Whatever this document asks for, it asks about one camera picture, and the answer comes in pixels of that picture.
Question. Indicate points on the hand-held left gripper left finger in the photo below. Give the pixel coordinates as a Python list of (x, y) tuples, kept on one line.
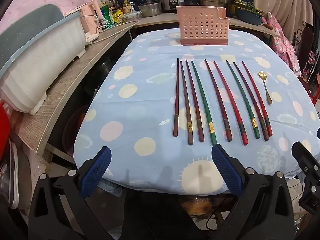
[(96, 166)]

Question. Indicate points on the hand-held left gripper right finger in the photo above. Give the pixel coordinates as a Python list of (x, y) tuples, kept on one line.
[(223, 163)]

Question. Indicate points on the dark red chopstick silver band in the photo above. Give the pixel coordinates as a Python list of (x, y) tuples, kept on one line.
[(227, 130)]

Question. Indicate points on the bright red chopstick silver band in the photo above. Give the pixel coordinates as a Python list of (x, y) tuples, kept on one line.
[(242, 132)]

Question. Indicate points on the green chopstick gold band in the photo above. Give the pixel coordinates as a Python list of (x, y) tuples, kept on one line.
[(254, 123), (211, 128)]

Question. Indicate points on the brown chopstick gold band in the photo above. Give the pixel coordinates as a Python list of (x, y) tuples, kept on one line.
[(189, 127)]

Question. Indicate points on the maroon chopstick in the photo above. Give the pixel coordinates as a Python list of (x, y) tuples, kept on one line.
[(263, 127)]

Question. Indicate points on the gold spoon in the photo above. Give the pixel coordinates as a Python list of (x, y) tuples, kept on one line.
[(262, 75)]

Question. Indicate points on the thin dark red chopstick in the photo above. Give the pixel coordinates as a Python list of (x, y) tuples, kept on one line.
[(176, 97)]

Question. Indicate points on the pink perforated utensil basket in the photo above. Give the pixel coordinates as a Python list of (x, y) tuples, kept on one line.
[(202, 25)]

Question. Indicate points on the red stool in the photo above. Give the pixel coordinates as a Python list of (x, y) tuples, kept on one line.
[(316, 87)]

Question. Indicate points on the blue printed tablecloth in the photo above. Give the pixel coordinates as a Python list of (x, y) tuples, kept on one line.
[(140, 110)]

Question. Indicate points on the dark metal chair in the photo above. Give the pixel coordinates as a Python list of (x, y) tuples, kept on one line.
[(303, 50)]

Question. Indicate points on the wooden counter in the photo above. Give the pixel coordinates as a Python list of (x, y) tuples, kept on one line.
[(62, 80)]

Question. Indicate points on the pink floral cloth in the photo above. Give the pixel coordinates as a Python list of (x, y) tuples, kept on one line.
[(282, 45)]

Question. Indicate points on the white plastic tub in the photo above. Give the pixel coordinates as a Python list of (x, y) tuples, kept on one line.
[(37, 67)]

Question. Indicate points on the white power strip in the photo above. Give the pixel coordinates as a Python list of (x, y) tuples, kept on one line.
[(92, 38)]

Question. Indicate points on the beige curtain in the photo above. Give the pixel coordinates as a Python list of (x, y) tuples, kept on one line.
[(280, 2)]

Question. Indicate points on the blue basin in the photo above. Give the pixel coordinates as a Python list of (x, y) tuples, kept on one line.
[(247, 16)]

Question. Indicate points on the pink appliance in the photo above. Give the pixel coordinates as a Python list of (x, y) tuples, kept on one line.
[(87, 17)]

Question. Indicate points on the green and white bottle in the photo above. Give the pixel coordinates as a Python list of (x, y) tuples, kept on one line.
[(107, 17)]

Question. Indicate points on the yellow packet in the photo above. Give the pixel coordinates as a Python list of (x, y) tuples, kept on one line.
[(117, 16)]

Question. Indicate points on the clear food container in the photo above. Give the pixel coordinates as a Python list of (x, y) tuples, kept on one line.
[(131, 16)]

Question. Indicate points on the yellow oil bottle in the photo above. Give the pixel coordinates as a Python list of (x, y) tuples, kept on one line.
[(127, 6)]

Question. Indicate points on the dark sauce bottle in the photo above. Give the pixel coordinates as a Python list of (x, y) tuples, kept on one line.
[(116, 3)]

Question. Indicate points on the steel pot with lid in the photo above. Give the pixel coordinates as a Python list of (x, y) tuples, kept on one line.
[(150, 8)]

